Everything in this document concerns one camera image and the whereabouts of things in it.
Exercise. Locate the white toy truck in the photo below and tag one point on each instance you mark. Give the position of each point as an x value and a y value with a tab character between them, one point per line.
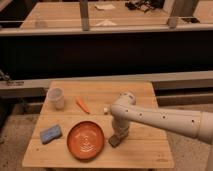
107	110

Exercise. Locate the blue sponge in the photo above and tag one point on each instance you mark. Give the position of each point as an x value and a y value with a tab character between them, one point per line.
50	134

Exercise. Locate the white paper sheet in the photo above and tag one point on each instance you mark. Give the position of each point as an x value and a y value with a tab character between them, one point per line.
104	7

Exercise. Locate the grey metal post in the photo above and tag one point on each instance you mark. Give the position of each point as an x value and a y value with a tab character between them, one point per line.
177	12
83	4

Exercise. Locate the orange round plate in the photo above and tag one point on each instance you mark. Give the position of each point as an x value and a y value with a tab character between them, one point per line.
85	140

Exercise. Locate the orange carrot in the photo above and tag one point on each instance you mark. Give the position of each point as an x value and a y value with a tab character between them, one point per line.
80	102

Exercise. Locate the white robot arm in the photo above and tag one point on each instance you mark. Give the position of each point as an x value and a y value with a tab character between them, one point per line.
193	124

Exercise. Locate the grey metal post right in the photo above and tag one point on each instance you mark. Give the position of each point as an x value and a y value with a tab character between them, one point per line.
177	12

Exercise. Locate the white folded paper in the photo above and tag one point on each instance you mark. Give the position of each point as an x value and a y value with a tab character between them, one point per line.
106	23

